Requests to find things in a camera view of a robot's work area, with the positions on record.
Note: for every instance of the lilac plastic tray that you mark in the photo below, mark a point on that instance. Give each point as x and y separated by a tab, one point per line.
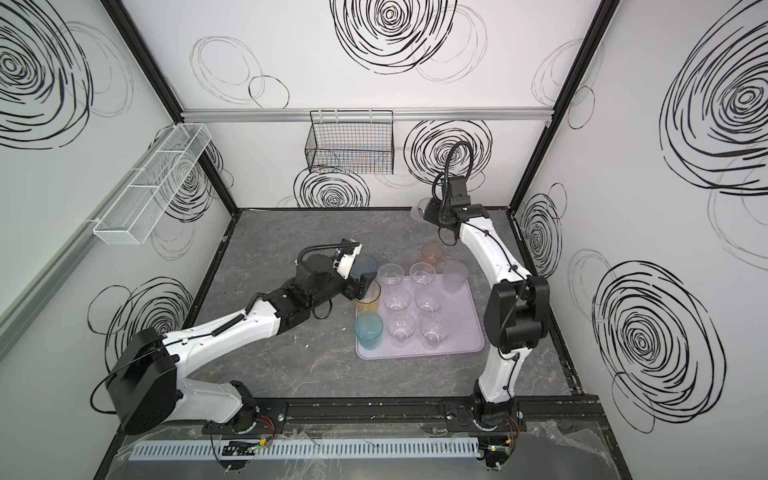
453	329

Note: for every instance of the aluminium wall rail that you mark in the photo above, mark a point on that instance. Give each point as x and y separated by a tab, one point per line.
20	315
243	115

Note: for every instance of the teal translucent cup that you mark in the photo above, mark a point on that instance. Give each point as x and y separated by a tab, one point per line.
368	329

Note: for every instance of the clear glass front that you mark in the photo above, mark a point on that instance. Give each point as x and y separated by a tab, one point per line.
401	328

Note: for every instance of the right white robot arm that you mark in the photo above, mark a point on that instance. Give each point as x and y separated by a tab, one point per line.
517	315

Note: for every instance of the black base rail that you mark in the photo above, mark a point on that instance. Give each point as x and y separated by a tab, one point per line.
458	414

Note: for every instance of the pink translucent cup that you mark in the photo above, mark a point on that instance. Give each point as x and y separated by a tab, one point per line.
432	253

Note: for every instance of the white slotted cable duct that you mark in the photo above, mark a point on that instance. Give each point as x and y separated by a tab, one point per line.
305	449

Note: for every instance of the clear faceted glass tumbler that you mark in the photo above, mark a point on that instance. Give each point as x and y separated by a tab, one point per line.
396	299

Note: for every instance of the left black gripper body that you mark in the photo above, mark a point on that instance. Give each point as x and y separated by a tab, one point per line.
362	285

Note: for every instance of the aluminium wall rail left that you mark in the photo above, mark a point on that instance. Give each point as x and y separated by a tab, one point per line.
20	315

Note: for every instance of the blue translucent tall cup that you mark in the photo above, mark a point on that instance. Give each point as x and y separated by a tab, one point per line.
363	264

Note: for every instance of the amber translucent cup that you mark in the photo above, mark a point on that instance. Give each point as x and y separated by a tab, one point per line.
370	301

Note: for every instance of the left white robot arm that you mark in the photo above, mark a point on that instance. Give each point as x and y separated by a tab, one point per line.
150	384

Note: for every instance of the white mesh wall shelf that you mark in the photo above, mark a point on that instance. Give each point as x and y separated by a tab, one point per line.
168	182

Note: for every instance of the frosted white cup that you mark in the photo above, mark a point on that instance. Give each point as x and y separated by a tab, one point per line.
454	276

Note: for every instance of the aluminium wall rail back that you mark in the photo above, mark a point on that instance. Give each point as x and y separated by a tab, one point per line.
243	115

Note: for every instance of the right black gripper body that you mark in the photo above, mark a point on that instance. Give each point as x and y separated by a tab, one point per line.
435	213

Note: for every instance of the black wire basket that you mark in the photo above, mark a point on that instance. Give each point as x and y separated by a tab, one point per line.
357	147

